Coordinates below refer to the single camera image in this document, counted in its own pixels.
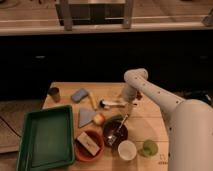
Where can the apple toy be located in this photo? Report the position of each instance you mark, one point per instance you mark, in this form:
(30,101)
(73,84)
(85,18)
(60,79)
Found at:
(99,119)

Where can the blue sponge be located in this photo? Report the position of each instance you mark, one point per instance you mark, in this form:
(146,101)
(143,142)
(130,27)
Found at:
(79,95)

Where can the wooden block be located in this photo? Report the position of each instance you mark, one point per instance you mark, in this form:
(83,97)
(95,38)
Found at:
(87,140)

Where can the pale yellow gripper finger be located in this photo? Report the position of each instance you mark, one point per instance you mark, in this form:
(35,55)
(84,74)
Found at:
(129,108)

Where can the brown grapes toy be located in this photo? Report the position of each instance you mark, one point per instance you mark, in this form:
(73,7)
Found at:
(139,96)

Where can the yellow banana toy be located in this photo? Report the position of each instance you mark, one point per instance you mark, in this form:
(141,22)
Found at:
(93,101)

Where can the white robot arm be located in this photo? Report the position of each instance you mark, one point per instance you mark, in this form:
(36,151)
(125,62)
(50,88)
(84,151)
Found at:
(189,123)

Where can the grey blue triangular cloth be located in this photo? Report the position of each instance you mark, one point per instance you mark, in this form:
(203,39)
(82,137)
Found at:
(85,116)

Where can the orange bowl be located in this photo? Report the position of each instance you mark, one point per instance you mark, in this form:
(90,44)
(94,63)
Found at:
(83,155)

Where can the small brown cup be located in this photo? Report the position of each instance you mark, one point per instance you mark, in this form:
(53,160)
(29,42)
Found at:
(54,93)

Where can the green plastic tray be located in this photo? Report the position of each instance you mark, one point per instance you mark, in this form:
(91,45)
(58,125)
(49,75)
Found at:
(47,140)

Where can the white cup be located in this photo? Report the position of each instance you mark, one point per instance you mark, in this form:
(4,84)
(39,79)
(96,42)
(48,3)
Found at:
(127,150)

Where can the green cup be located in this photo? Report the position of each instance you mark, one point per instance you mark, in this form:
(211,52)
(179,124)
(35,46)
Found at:
(149,149)

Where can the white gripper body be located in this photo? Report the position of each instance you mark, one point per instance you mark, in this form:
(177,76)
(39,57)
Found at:
(129,93)

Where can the green cucumber toy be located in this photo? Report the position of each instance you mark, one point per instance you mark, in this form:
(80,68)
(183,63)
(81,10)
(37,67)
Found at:
(114,118)

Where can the metal spoon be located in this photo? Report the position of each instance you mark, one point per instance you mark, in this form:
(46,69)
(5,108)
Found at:
(115,134)

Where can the white dish brush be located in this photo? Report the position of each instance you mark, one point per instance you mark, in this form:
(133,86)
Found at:
(109,104)

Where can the wooden chair frame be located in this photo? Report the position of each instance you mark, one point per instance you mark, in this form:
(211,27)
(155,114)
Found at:
(94,12)

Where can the dark brown bowl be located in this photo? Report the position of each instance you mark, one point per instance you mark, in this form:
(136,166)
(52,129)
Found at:
(108,130)

